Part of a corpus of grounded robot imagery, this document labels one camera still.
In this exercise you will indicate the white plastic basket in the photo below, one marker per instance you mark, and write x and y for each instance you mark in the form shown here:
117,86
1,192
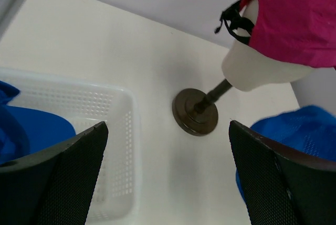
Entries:
117,193

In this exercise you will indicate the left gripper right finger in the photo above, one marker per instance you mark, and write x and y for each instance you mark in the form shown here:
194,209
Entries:
282,185

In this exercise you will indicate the dark round mannequin stand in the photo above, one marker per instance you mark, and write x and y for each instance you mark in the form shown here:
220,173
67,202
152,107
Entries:
195,111

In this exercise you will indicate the blue baseball cap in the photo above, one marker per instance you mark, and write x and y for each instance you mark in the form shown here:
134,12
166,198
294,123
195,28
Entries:
310,130
26,131

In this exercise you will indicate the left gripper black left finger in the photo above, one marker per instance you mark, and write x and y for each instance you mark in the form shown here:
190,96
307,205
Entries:
56,184

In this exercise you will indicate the cream mannequin head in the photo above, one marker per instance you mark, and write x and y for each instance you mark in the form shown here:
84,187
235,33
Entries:
257,67

